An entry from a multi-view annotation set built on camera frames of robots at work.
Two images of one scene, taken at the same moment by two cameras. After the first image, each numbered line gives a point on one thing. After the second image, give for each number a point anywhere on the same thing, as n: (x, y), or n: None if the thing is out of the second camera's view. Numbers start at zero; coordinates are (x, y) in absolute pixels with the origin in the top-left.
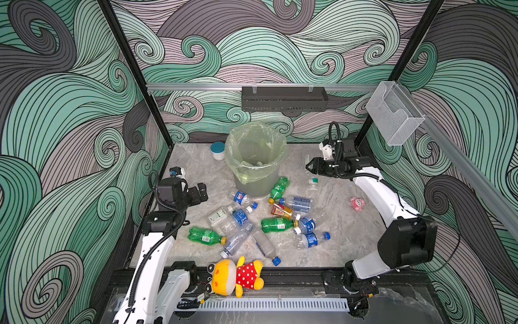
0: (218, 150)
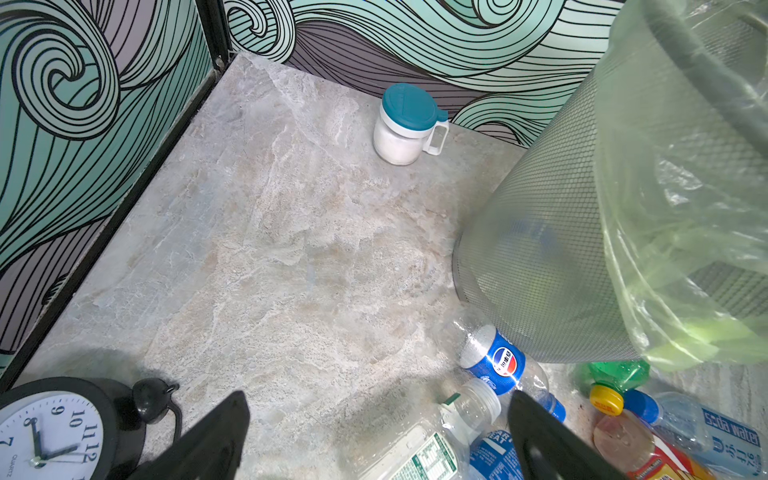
0: (409, 124)
